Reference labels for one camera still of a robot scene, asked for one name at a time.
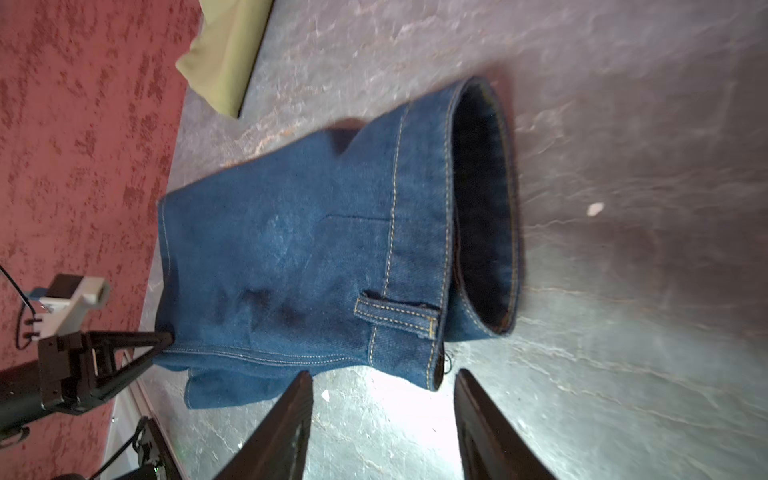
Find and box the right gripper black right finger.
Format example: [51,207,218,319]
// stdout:
[454,369,555,480]

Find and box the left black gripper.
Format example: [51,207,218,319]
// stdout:
[1,331,174,438]

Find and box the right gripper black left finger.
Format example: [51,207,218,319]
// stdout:
[215,371,313,480]

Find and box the blue denim skirt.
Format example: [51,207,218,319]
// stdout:
[155,77,522,409]

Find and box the olive green skirt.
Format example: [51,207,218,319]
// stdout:
[176,0,274,118]

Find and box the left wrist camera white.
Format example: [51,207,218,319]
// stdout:
[26,273,110,341]

